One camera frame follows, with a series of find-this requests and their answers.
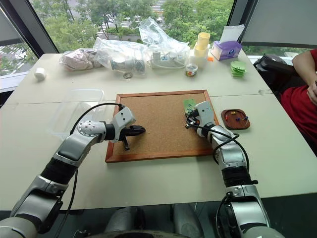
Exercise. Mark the purple tissue box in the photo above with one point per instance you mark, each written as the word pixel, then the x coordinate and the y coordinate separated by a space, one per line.
pixel 226 50

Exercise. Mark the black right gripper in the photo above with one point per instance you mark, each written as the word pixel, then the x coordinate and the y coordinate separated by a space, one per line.
pixel 192 121

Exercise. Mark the white power strip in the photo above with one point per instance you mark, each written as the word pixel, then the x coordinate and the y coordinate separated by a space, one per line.
pixel 168 60

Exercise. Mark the brown wooden tray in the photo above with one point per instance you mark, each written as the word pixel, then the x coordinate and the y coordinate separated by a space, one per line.
pixel 235 124

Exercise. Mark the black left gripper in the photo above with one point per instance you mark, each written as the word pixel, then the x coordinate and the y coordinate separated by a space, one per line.
pixel 125 135

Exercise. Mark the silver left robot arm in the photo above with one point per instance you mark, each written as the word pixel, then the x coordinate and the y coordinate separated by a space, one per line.
pixel 74 146

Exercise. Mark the white tape roll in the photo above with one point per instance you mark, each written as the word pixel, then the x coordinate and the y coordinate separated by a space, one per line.
pixel 40 73

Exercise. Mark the clear plastic cup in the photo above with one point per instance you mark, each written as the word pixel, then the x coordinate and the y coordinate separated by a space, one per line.
pixel 198 62

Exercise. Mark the bare person hand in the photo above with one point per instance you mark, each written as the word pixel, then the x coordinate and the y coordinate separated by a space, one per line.
pixel 313 93

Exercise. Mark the clear plastic box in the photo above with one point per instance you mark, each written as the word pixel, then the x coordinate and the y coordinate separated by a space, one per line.
pixel 74 111

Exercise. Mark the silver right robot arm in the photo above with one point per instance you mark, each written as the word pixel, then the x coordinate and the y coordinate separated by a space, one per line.
pixel 234 158

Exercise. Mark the black chair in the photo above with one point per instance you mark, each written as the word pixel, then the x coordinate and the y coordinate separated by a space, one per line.
pixel 275 72

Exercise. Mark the clear plastic bag with tapes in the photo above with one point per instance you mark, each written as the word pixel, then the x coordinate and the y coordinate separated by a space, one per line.
pixel 121 55

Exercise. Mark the green paper note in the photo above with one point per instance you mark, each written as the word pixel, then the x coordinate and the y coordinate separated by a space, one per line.
pixel 188 102

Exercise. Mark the wood framed cork board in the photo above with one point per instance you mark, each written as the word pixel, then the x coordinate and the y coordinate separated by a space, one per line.
pixel 158 124

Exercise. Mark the large clear plastic bag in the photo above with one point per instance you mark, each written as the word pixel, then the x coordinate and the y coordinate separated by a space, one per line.
pixel 161 37

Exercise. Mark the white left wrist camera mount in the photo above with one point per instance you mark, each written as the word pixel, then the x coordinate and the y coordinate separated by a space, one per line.
pixel 123 118

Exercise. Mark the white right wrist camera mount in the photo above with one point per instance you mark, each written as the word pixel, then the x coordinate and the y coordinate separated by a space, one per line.
pixel 205 112

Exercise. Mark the yellow plastic cup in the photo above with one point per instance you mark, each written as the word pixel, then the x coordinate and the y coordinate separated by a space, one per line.
pixel 200 50
pixel 203 38

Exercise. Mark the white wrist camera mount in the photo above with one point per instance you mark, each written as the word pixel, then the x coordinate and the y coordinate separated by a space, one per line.
pixel 123 118
pixel 205 112

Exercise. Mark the black window frame post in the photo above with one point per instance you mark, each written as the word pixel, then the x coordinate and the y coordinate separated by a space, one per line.
pixel 29 24
pixel 241 19

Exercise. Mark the small clear pushpin jar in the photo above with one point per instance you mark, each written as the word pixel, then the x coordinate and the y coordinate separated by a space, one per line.
pixel 191 70

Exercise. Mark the person in red shirt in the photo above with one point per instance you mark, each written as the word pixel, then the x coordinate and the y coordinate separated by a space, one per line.
pixel 301 106

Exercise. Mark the dark rounded robot leg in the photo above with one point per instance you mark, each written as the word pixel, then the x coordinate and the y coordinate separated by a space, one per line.
pixel 123 219
pixel 187 220

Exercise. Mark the plastic bag with pink cloth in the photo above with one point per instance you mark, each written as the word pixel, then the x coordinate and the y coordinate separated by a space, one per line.
pixel 78 59

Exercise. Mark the green sticky note stack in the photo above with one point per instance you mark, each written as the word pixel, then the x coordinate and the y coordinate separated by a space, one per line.
pixel 238 69

